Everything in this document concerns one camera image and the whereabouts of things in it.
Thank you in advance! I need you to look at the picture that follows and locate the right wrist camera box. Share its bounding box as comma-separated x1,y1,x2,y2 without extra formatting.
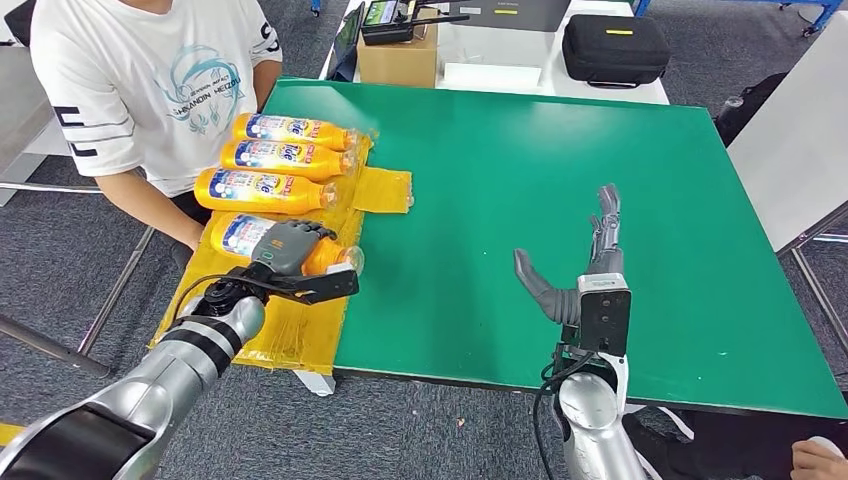
576,272,633,359

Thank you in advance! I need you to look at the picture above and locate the yellow taped cardboard mat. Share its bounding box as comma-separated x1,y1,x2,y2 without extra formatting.
148,135,413,376

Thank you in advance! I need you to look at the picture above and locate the grey table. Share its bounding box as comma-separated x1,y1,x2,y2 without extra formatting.
725,11,848,362

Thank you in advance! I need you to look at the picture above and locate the brown cardboard box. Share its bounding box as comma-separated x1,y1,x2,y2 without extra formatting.
356,9,439,89

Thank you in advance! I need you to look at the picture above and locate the person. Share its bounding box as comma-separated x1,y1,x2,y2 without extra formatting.
622,407,848,480
29,0,284,266

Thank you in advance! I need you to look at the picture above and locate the black bag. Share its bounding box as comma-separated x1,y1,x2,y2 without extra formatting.
712,72,790,148

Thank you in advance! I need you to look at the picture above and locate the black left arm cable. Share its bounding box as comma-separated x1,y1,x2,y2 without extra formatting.
170,268,266,326

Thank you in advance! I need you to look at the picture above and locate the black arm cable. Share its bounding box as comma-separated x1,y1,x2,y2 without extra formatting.
531,351,598,480
170,268,266,326

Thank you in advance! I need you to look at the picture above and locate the black carry case yellow label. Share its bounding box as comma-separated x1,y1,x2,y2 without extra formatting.
5,0,38,48
561,14,670,89

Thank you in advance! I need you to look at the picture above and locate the white table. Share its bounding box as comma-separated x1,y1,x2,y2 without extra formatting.
317,0,670,106

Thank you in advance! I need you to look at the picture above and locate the dark grey case yellow label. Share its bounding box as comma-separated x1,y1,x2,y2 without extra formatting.
457,0,572,33

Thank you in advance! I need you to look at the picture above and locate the black tablet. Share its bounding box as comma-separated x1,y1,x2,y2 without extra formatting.
325,3,366,83

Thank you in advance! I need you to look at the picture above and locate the white flat box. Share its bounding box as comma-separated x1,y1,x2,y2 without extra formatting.
440,61,543,94

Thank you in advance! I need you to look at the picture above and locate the orange detergent bottle clear cap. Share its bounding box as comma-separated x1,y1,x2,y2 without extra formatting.
220,139,359,183
193,167,340,216
233,112,362,152
210,211,366,278

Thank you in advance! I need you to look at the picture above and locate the black shoe white sole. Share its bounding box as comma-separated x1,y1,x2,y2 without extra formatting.
622,407,697,480

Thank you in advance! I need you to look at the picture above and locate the black remote controller with screen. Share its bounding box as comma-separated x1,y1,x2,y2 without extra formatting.
360,0,470,46

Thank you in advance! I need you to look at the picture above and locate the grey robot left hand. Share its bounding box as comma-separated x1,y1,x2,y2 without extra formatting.
251,220,338,276

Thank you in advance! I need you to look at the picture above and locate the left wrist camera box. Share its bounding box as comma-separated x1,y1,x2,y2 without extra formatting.
261,262,361,307

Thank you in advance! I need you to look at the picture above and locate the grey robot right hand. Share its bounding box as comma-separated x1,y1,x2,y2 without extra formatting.
513,184,625,327

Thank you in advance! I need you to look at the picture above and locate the person's hand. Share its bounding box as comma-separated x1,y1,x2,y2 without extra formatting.
791,437,848,480

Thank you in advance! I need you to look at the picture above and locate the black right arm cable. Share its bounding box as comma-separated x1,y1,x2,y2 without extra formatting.
531,351,598,480

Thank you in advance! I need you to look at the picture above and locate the steel table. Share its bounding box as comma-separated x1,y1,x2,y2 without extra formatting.
0,42,164,380

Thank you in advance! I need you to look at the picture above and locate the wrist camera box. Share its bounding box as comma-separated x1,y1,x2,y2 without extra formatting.
576,272,633,359
261,262,361,307

